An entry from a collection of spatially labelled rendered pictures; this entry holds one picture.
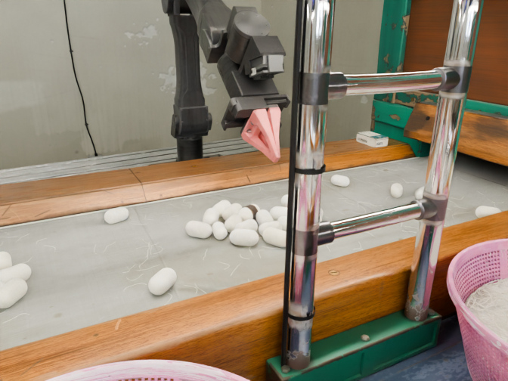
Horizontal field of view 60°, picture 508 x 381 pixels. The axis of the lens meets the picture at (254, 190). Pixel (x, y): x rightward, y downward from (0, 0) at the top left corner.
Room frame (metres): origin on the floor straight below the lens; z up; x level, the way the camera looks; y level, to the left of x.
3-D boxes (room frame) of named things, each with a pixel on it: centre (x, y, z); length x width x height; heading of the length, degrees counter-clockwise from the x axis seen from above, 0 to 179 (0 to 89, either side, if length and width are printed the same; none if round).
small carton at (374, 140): (0.92, -0.25, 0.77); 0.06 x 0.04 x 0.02; 28
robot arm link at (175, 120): (1.03, 0.15, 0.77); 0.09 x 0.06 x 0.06; 114
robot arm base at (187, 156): (1.04, 0.16, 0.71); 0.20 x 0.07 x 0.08; 122
